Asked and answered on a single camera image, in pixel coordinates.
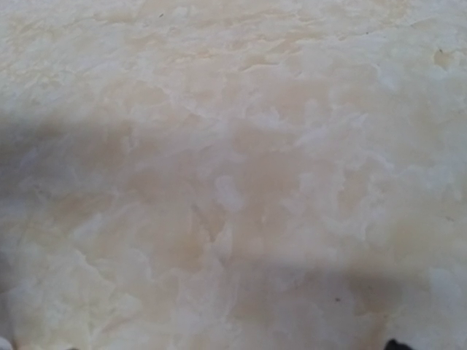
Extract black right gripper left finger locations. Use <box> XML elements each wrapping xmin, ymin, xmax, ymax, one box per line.
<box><xmin>0</xmin><ymin>337</ymin><xmax>13</xmax><ymax>350</ymax></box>

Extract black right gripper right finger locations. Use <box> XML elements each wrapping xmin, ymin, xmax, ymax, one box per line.
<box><xmin>385</xmin><ymin>339</ymin><xmax>414</xmax><ymax>350</ymax></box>

